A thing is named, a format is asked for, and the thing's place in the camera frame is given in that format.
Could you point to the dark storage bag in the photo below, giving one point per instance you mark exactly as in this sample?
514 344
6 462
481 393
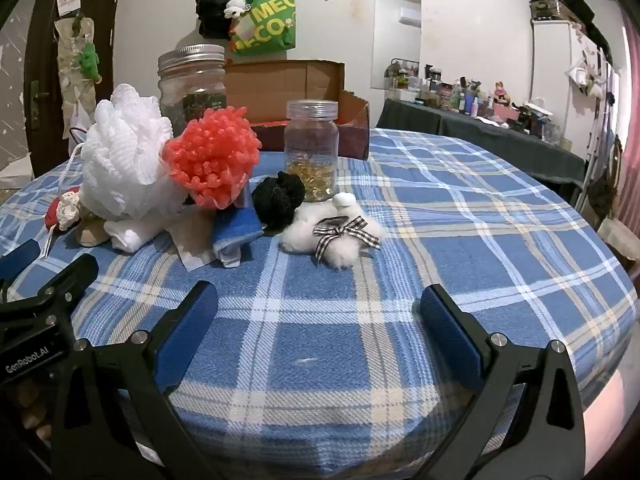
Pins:
550 5

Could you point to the dark brown door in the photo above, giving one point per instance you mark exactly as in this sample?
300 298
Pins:
45 60

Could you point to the white mesh bath pouf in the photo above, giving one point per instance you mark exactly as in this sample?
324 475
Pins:
120 155

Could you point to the cardboard box red inside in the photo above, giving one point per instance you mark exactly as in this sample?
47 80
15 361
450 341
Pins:
290 85

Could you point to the wall mirror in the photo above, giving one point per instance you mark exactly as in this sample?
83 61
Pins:
395 45

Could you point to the green tote bag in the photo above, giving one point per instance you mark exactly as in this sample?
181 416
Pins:
265 20

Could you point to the clear hanging door organizer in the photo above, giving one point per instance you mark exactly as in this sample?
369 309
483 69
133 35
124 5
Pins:
67 70

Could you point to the black scrunchie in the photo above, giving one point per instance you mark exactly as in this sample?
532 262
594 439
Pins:
277 200

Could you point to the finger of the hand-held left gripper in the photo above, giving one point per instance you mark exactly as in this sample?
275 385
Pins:
17 260
75 275

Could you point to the white towel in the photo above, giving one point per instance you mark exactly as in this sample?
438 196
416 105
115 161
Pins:
130 235

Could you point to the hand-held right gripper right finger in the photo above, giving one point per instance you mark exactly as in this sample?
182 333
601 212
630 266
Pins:
450 330

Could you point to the black bag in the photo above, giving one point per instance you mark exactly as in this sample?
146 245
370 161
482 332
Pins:
212 10

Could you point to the blue towel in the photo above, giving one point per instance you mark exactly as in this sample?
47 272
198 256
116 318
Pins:
232 232

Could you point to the dark table with bottles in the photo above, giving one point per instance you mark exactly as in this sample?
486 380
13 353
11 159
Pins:
465 97

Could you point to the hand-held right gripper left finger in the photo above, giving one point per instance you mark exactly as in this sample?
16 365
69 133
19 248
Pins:
187 320

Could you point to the large glass jar metal lid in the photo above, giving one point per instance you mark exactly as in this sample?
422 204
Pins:
192 85

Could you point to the blue plaid blanket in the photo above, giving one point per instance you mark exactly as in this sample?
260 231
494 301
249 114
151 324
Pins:
350 340

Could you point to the dark cloth covered table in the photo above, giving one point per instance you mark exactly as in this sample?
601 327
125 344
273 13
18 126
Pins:
500 145

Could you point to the person's left hand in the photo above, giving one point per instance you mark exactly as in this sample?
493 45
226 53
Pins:
30 410

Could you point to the beige round powder puff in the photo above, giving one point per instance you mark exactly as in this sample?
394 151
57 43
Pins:
90 235

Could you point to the small white knitted toy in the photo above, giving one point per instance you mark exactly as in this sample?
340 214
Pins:
67 207

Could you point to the green plush toy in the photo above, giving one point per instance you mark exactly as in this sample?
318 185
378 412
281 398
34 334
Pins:
89 60

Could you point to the small clear jar yellow capsules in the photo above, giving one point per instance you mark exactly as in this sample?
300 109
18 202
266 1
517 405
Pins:
310 150

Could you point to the white fluffy plush checked bow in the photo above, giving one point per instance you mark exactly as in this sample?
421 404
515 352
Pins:
310 230

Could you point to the pink curtain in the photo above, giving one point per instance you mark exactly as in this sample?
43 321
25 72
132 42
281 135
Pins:
631 135

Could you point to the red mesh bath pouf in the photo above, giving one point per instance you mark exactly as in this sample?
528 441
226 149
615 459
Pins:
210 155

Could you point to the white wardrobe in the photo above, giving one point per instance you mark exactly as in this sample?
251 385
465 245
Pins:
555 60

